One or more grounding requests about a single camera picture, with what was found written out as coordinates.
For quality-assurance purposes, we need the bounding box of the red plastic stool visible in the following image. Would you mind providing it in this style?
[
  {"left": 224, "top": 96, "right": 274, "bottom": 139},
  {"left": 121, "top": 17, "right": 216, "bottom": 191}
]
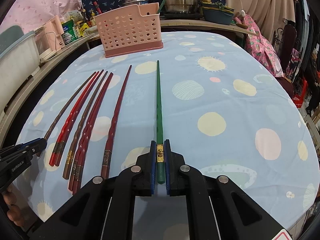
[{"left": 292, "top": 79, "right": 309, "bottom": 108}]

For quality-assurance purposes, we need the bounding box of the pink perforated utensil basket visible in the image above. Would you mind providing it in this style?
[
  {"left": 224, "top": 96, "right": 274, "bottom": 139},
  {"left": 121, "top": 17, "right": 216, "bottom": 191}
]
[{"left": 94, "top": 2, "right": 164, "bottom": 58}]

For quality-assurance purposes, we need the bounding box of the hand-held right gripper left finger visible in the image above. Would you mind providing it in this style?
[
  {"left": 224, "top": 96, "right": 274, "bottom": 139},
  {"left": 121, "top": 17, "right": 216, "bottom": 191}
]
[{"left": 30, "top": 140, "right": 157, "bottom": 240}]

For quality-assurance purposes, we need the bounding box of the dark red chopstick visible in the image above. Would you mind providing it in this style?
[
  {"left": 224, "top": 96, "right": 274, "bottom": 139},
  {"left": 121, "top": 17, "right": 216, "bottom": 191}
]
[
  {"left": 72, "top": 73, "right": 114, "bottom": 195},
  {"left": 100, "top": 65, "right": 132, "bottom": 180},
  {"left": 68, "top": 73, "right": 113, "bottom": 192}
]

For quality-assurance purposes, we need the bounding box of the brown chopstick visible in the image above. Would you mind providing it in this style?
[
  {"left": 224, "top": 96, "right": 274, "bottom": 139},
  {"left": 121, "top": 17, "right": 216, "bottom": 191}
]
[
  {"left": 62, "top": 71, "right": 108, "bottom": 180},
  {"left": 37, "top": 71, "right": 97, "bottom": 157}
]

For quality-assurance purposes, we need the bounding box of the pink spotted curtain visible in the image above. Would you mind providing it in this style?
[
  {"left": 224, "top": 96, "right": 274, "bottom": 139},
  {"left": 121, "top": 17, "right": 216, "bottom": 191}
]
[{"left": 5, "top": 0, "right": 87, "bottom": 30}]

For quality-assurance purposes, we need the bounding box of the pink patterned apron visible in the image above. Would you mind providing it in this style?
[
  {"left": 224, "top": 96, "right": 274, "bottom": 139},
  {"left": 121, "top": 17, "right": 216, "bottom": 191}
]
[{"left": 244, "top": 14, "right": 284, "bottom": 77}]

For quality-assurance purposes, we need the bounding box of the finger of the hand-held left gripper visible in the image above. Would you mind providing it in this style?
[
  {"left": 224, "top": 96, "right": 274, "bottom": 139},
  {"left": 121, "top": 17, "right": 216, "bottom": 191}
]
[{"left": 15, "top": 137, "right": 48, "bottom": 157}]

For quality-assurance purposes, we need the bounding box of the black induction cooker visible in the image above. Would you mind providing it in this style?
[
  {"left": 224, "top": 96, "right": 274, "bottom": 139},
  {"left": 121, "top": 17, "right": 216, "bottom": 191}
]
[{"left": 164, "top": 12, "right": 203, "bottom": 19}]

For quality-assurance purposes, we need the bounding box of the pink electric kettle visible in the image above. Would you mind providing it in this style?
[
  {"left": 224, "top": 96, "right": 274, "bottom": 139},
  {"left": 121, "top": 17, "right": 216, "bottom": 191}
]
[{"left": 41, "top": 15, "right": 65, "bottom": 53}]

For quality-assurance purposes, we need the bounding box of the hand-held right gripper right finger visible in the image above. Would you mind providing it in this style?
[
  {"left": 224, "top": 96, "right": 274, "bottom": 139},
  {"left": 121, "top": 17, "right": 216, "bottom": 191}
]
[{"left": 164, "top": 140, "right": 288, "bottom": 240}]

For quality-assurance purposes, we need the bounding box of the blue bowl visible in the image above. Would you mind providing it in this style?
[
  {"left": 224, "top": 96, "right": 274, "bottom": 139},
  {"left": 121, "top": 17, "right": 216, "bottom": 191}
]
[{"left": 201, "top": 7, "right": 235, "bottom": 25}]

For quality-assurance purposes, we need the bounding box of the white bin with blue lid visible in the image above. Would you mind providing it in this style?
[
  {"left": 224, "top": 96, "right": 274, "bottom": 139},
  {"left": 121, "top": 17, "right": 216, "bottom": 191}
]
[{"left": 0, "top": 25, "right": 40, "bottom": 110}]

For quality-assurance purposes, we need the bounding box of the dark metal chair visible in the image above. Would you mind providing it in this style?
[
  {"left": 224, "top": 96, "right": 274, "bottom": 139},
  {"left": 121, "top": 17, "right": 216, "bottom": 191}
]
[{"left": 274, "top": 24, "right": 304, "bottom": 80}]

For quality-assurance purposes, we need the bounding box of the person's left hand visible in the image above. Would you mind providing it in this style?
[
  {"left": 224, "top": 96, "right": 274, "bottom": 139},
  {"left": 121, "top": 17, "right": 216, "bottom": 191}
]
[{"left": 0, "top": 184, "right": 27, "bottom": 228}]

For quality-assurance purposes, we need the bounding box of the white green package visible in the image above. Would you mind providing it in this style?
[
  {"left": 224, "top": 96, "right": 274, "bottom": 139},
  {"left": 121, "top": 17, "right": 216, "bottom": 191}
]
[{"left": 63, "top": 10, "right": 83, "bottom": 22}]

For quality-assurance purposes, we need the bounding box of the beige curtain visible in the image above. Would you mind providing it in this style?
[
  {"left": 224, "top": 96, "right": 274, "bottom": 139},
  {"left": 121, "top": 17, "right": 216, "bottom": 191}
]
[{"left": 225, "top": 0, "right": 299, "bottom": 45}]

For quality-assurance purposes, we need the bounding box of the green label bottle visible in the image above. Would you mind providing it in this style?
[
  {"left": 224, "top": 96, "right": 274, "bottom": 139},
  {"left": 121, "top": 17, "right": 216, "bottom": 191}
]
[{"left": 61, "top": 19, "right": 78, "bottom": 45}]

